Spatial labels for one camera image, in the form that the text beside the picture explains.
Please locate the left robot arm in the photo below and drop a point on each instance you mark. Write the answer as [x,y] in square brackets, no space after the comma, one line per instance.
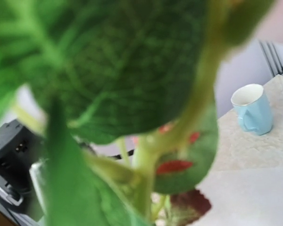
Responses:
[19,149]

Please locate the light blue mug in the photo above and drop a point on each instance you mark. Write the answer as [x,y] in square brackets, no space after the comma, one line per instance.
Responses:
[253,109]

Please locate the pink fake flower bunch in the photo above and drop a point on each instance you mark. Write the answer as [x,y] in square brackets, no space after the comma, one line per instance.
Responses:
[123,93]

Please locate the left aluminium frame post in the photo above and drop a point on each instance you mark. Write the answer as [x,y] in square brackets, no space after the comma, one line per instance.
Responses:
[273,53]

